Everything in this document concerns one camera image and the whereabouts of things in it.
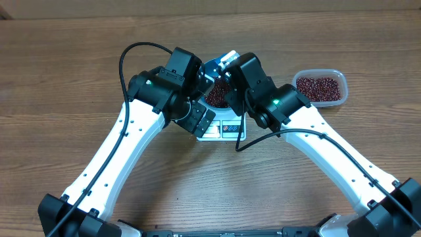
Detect white digital kitchen scale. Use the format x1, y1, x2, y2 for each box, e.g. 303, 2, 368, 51
197, 98, 241, 142

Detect blue plastic measuring scoop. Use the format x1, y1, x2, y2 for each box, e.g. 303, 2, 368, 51
207, 54, 225, 79

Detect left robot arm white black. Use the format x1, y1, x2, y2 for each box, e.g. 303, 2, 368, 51
38, 47, 215, 236

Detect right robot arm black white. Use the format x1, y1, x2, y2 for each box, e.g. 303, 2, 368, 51
218, 53, 420, 236

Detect teal blue bowl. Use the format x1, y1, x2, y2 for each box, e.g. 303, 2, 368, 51
201, 53, 243, 113

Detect clear plastic container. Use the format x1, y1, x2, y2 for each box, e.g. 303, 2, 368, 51
291, 69, 349, 107

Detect red beans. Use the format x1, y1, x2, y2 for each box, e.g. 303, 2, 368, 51
296, 77, 341, 102

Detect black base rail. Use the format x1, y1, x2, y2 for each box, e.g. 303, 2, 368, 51
116, 213, 339, 237

